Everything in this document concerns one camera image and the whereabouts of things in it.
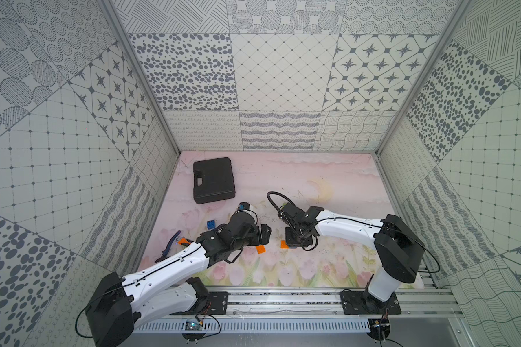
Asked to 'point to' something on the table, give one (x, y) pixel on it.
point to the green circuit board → (190, 325)
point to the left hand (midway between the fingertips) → (268, 233)
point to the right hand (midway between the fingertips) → (293, 244)
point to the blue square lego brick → (210, 224)
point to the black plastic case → (213, 180)
